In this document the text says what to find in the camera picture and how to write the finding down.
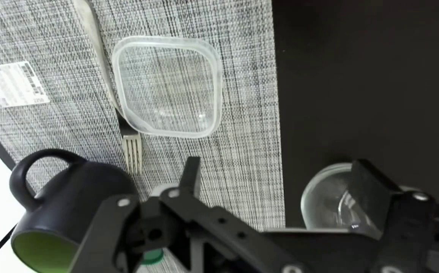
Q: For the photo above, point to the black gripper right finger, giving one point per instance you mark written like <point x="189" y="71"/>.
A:
<point x="410" y="227"/>

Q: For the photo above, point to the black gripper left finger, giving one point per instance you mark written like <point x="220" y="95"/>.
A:
<point x="177" y="227"/>

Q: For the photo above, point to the clear plastic container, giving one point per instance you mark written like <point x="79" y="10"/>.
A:
<point x="167" y="85"/>

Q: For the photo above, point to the silver fork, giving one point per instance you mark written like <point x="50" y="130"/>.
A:
<point x="132" y="151"/>

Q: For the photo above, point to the black mug green inside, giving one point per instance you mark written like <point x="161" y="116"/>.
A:
<point x="75" y="201"/>

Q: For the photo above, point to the grey woven placemat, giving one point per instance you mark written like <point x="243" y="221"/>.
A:
<point x="243" y="100"/>

